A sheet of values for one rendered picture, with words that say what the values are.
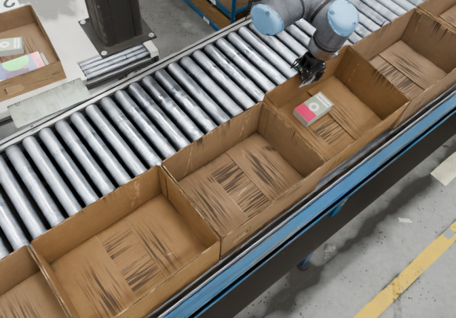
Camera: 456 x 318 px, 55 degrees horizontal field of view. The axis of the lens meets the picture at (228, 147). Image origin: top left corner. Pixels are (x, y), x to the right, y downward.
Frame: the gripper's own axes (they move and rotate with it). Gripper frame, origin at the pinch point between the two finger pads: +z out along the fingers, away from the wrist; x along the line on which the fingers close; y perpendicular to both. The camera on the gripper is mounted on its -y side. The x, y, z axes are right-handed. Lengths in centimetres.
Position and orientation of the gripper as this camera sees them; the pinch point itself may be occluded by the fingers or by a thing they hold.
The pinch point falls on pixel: (303, 80)
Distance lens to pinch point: 156.2
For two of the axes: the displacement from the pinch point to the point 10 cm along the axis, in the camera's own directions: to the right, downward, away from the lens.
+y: -7.8, 5.0, -3.8
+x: 5.9, 7.8, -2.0
